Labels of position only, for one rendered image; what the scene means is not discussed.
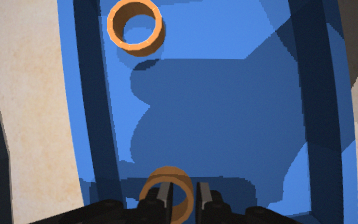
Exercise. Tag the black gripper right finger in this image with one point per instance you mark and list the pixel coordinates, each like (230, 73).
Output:
(217, 212)

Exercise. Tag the bronze bushing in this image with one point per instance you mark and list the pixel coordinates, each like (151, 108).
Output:
(181, 212)
(122, 12)

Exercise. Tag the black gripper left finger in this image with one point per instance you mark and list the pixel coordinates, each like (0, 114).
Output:
(155, 209)

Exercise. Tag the blue crate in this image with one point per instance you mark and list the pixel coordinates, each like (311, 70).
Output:
(251, 96)

